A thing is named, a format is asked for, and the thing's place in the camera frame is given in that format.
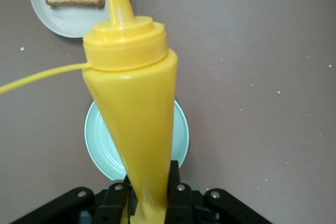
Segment yellow squeeze bottle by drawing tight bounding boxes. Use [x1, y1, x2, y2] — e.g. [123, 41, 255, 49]
[0, 0, 179, 224]

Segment mint green plate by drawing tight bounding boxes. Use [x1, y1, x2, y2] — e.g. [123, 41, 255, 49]
[84, 98, 190, 180]

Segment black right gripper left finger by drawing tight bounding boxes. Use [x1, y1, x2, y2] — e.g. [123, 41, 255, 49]
[7, 178, 132, 224]

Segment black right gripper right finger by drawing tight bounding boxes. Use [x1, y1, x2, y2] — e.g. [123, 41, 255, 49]
[165, 160, 271, 224]

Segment beige plate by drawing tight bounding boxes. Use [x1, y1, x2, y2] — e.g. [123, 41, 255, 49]
[28, 0, 129, 38]

